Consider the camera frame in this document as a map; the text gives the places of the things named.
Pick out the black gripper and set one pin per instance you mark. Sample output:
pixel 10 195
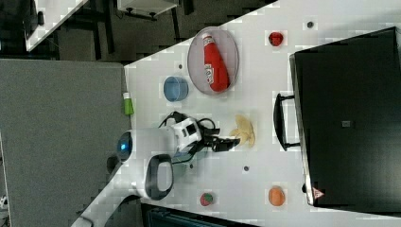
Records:
pixel 209 139

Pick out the peeled toy banana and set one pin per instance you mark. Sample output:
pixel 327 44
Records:
pixel 243 131

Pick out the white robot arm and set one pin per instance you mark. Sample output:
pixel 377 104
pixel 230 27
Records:
pixel 147 157

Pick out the red toy strawberry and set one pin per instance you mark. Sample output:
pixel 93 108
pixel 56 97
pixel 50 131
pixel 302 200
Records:
pixel 206 199

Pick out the red ketchup bottle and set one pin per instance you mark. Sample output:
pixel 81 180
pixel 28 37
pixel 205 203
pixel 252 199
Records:
pixel 215 69

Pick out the blue bowl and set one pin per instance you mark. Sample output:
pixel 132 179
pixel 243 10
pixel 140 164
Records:
pixel 175 89

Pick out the orange toy fruit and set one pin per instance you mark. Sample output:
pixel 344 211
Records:
pixel 276 196

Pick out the pink plate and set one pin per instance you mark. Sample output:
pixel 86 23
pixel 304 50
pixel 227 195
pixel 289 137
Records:
pixel 228 51

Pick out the green bottle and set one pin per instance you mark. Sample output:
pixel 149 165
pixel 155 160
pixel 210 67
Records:
pixel 128 108

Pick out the red toy apple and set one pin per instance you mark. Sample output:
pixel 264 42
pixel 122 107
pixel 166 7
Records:
pixel 276 38

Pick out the black toaster oven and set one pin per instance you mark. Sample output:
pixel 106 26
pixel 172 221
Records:
pixel 348 111

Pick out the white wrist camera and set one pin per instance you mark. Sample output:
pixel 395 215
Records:
pixel 187 132

